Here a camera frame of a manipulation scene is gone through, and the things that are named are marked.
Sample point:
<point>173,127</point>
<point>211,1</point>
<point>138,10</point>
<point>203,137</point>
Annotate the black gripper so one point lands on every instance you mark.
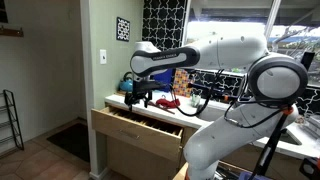
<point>138,94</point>

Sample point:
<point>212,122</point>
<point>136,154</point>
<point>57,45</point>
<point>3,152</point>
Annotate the light wooden drawer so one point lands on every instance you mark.
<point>133,131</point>

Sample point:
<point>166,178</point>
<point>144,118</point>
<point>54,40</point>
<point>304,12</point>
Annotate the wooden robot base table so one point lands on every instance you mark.
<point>181,173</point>

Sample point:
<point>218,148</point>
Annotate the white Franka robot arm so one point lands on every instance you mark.
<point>233,133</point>

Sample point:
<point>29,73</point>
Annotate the wooden board under kettle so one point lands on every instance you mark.
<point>120,93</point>

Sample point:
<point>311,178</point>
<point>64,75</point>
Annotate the teal blue kettle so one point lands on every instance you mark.
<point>126,85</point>

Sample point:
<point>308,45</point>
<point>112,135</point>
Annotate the red cloth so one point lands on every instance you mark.
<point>166,102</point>

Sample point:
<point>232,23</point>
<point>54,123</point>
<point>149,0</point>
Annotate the wooden stick utensil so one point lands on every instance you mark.
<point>166,109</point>

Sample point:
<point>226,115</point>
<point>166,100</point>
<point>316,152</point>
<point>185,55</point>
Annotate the dark blue box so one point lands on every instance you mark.
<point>165,78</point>

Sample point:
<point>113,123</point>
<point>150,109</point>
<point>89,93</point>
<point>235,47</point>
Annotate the colourful patterned tile board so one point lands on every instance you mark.
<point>181,83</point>

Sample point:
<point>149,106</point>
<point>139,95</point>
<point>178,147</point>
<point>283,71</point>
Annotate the pale green cup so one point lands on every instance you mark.
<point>195,100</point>

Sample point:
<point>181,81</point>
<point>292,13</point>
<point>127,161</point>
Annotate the dark floor mat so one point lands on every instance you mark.
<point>71,140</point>

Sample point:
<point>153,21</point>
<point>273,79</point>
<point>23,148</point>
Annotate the black bar with orange clamps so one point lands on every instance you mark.
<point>213,90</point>

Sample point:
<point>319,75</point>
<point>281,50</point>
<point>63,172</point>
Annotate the black metal shoe rack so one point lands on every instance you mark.
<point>13,120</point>

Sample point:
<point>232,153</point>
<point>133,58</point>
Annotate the large kitchen window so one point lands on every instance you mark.
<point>233,20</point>

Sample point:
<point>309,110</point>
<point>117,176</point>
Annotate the kitchen sink basin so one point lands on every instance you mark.
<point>290,137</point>

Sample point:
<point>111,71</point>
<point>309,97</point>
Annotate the grey dish rack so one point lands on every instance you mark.
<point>313,125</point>

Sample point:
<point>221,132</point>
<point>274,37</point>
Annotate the black orange device box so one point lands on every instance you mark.
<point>311,168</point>

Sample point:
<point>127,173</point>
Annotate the white light switch plate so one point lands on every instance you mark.
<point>103,56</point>

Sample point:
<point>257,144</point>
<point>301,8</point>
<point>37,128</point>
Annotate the black white patterned wall tile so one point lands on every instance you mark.
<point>123,29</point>

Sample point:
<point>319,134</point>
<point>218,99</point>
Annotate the black camera stand pole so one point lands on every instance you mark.
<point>270,146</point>

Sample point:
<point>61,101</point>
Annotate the wooden wall coat rail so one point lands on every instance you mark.
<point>11,32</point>

